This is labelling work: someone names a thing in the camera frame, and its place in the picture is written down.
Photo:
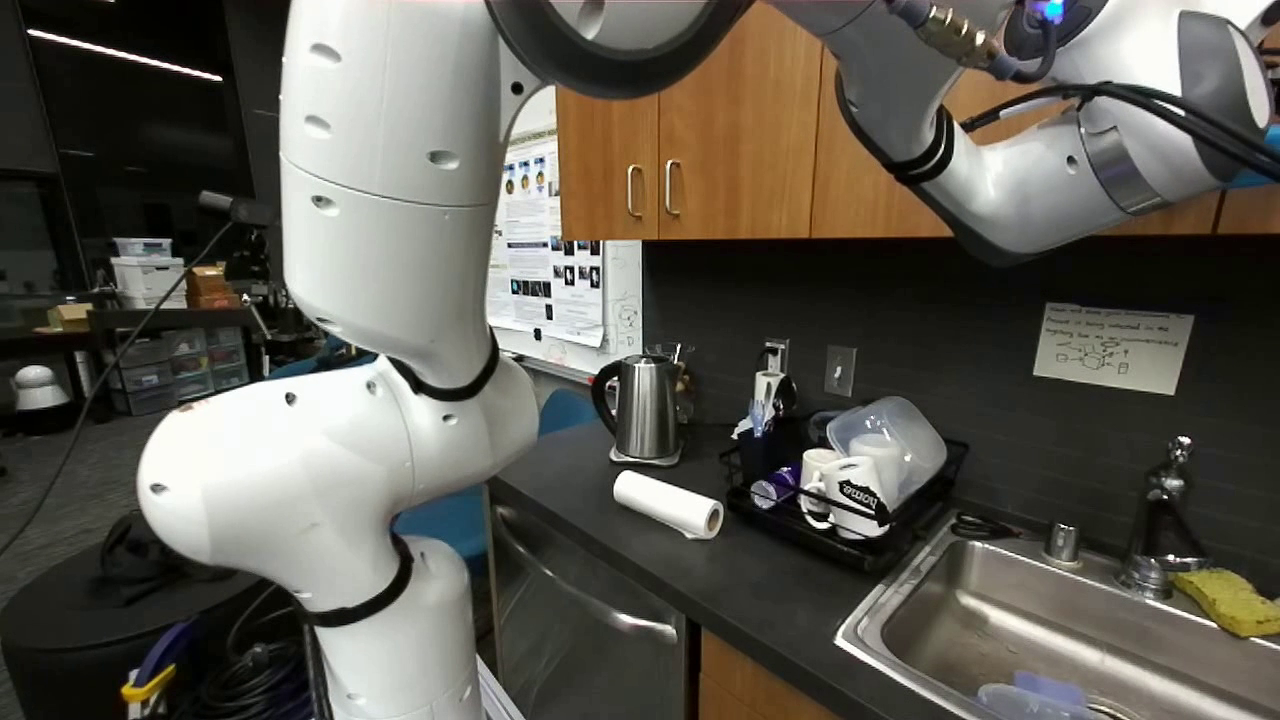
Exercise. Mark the clear plastic drawer unit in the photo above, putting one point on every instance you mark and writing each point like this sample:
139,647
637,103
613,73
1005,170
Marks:
182,371

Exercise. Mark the black dish rack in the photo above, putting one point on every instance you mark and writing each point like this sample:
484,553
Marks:
880,549

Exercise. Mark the glass pour-over coffee maker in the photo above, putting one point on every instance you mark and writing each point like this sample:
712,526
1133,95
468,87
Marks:
686,385

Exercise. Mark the clear plastic container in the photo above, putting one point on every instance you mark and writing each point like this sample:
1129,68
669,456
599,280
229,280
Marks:
915,437

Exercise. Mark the stainless steel dishwasher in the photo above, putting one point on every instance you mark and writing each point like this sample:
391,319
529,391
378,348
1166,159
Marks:
574,624

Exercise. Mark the brown cardboard box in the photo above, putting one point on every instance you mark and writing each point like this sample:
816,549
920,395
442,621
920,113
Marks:
215,285

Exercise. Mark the white wall switch plate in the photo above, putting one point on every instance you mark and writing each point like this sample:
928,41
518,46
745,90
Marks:
843,371

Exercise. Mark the plain white mug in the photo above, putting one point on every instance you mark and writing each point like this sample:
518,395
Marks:
816,480

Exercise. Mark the wooden base cabinet door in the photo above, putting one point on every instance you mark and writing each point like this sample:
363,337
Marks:
745,684

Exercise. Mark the purple cup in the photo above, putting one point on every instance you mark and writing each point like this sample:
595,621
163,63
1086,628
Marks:
773,491

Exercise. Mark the chrome sink fitting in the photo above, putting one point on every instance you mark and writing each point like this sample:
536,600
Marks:
1063,541

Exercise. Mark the stainless steel electric kettle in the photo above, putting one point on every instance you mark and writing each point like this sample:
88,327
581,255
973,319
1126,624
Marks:
644,406

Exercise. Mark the whiteboard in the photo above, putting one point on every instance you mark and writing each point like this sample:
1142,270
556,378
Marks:
574,280

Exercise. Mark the black round pedestal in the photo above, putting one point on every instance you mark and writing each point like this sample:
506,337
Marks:
66,641

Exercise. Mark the stainless steel sink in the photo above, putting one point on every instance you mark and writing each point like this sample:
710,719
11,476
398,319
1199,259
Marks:
1012,624

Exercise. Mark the white paper towel roll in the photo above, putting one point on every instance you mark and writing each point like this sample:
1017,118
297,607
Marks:
665,506

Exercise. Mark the white storage box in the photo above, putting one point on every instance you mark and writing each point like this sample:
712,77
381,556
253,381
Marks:
146,273

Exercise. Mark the metal electrical outlet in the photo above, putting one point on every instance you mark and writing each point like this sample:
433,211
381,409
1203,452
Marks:
777,359

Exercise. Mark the white mug with black print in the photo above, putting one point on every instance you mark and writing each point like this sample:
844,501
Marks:
867,496

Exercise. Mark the white dome object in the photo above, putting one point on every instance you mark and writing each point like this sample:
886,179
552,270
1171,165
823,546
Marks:
42,385

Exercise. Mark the blue item in sink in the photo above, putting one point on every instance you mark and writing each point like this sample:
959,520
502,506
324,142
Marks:
1032,697

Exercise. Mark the white paper note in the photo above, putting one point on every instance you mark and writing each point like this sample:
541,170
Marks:
1113,347

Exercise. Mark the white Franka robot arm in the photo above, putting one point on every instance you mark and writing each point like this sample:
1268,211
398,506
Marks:
374,133

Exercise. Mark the yellow sponge cloth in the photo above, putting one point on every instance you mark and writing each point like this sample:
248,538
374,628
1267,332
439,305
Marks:
1235,600

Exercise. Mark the chrome faucet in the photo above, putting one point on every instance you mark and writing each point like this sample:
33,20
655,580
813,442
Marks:
1160,520

